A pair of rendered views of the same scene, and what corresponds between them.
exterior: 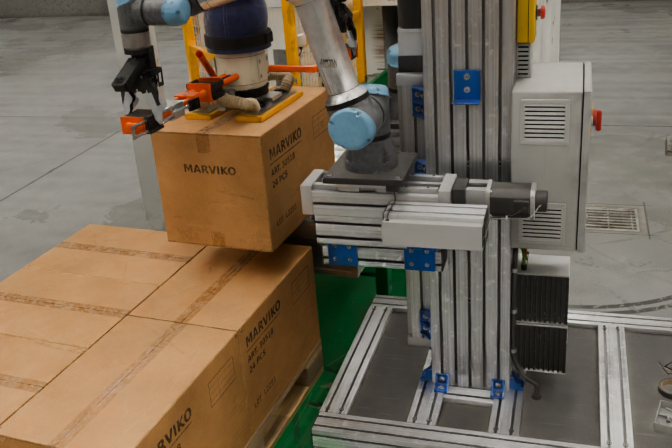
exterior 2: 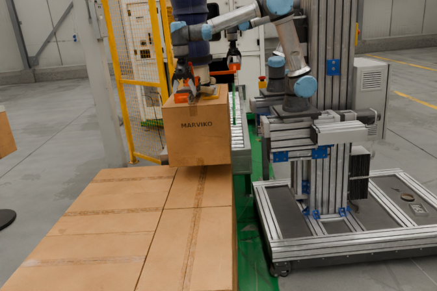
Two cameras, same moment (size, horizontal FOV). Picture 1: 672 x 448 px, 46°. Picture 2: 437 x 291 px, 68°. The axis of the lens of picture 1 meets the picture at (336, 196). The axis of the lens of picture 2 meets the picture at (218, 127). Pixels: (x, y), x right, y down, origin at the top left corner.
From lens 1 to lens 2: 1.07 m
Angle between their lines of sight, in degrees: 18
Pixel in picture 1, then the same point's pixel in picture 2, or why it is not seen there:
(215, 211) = (199, 147)
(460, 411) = (331, 225)
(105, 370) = (176, 240)
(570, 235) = (380, 132)
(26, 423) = (152, 281)
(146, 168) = (108, 140)
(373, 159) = (303, 104)
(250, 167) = (220, 120)
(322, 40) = (293, 41)
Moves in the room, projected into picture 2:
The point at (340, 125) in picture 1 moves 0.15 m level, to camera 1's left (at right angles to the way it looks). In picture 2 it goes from (302, 84) to (276, 89)
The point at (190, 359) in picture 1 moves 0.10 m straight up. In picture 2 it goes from (220, 224) to (218, 208)
